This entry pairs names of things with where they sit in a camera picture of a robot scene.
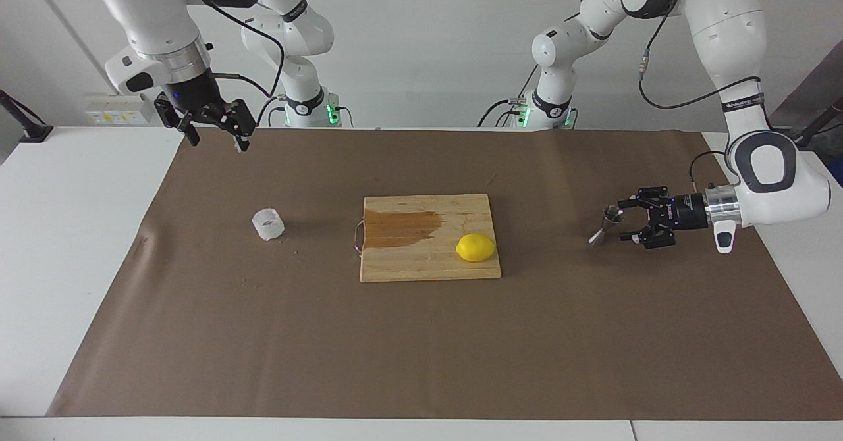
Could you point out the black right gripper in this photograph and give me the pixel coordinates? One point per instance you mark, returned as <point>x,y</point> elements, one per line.
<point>194,95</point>

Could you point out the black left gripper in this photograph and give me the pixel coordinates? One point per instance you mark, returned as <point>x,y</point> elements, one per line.
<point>686,212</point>

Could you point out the steel double jigger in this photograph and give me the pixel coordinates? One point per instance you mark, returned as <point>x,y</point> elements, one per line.
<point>612,216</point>

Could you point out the clear textured cup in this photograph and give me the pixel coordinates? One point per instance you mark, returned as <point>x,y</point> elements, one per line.
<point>268,225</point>

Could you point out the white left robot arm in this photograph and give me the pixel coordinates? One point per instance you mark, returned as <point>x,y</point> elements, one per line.
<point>784,184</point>

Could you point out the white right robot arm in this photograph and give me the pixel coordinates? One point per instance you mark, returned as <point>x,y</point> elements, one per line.
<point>151,6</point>

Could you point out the black clamp stand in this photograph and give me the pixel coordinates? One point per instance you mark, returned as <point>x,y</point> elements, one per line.
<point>36,131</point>
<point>807,136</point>

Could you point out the yellow lemon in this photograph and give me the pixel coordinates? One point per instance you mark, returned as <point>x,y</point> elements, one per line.
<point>475,247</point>

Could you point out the blue plastic object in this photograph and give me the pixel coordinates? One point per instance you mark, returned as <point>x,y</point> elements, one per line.
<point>838,171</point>

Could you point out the dark grey panel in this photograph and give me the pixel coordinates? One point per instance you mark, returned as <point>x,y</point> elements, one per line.
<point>823,92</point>

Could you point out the wooden cutting board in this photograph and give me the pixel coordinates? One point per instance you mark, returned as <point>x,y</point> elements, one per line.
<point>421,263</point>

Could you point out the brown paper mat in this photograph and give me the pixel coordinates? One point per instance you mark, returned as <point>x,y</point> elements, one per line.
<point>421,336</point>

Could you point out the white wall socket box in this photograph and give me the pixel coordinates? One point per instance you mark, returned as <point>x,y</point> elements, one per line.
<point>105,115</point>

